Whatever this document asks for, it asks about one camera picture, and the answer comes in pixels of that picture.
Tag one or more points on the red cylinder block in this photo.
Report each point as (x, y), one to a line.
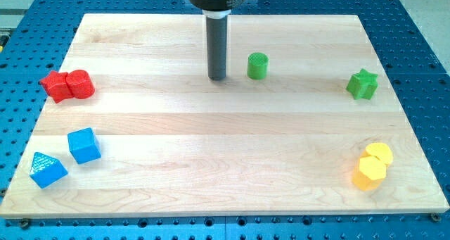
(80, 84)

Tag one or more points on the blue cube block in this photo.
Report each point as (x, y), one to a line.
(83, 145)

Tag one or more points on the yellow hexagon block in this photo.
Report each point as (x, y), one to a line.
(369, 173)

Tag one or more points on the green cylinder block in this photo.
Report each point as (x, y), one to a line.
(257, 66)

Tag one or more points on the yellow cylinder block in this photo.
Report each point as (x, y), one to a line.
(381, 151)

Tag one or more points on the blue triangular prism block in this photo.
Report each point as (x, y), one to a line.
(45, 170)

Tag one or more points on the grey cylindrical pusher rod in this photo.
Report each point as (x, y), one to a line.
(216, 37)

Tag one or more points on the light wooden board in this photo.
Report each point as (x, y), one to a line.
(175, 143)

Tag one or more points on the green star block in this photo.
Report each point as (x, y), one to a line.
(362, 85)

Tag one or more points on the red star block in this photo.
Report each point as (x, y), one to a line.
(55, 85)

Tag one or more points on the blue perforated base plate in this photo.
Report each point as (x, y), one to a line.
(43, 37)

